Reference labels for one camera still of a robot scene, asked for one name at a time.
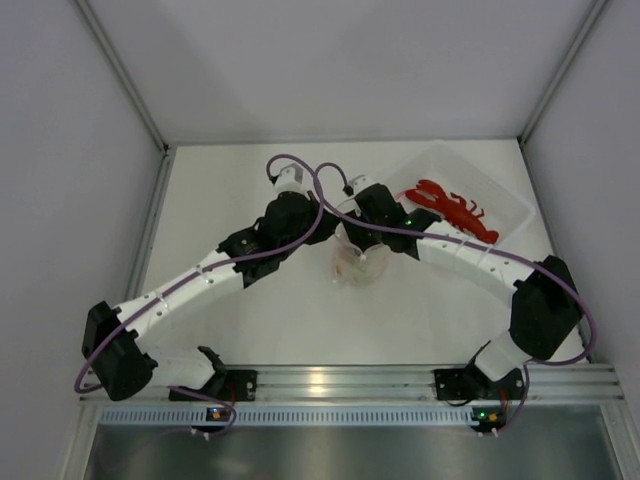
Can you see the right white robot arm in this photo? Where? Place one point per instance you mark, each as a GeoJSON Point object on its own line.
{"type": "Point", "coordinates": [543, 311]}

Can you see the clear zip top bag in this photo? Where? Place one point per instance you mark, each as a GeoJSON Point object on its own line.
{"type": "Point", "coordinates": [366, 265]}

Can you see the white slotted cable duct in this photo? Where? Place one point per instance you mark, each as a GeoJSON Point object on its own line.
{"type": "Point", "coordinates": [298, 416]}

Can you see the orange toy food piece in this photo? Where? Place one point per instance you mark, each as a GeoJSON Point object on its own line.
{"type": "Point", "coordinates": [342, 265]}

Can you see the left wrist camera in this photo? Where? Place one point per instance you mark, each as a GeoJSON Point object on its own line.
{"type": "Point", "coordinates": [289, 179]}

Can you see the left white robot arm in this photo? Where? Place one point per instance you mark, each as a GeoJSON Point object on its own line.
{"type": "Point", "coordinates": [120, 343]}

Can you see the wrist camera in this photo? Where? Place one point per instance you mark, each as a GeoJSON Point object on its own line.
{"type": "Point", "coordinates": [357, 185]}
{"type": "Point", "coordinates": [289, 179]}

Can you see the right aluminium corner post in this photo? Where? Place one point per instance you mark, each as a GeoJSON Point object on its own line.
{"type": "Point", "coordinates": [588, 23]}

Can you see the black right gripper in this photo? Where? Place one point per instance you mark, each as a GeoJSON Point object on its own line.
{"type": "Point", "coordinates": [357, 235]}

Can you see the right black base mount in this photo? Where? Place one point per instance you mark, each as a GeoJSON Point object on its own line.
{"type": "Point", "coordinates": [455, 382]}

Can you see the left aluminium corner post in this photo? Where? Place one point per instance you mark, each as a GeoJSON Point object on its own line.
{"type": "Point", "coordinates": [99, 34]}

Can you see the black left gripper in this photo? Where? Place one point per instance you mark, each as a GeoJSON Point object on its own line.
{"type": "Point", "coordinates": [324, 229]}

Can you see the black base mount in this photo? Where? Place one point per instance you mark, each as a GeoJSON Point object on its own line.
{"type": "Point", "coordinates": [235, 385]}
{"type": "Point", "coordinates": [455, 382]}

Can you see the white perforated plastic basket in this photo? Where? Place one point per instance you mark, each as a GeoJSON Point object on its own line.
{"type": "Point", "coordinates": [506, 211]}

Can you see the aluminium corner post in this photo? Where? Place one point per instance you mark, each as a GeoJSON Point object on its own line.
{"type": "Point", "coordinates": [588, 23]}
{"type": "Point", "coordinates": [99, 34]}

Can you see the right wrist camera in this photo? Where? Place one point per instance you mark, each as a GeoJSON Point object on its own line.
{"type": "Point", "coordinates": [357, 185]}

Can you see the aluminium mounting rail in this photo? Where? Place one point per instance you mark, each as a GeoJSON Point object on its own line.
{"type": "Point", "coordinates": [575, 384]}

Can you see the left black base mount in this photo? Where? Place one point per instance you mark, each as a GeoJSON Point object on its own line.
{"type": "Point", "coordinates": [235, 385]}

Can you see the red toy lobster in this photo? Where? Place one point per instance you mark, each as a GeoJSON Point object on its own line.
{"type": "Point", "coordinates": [465, 215]}

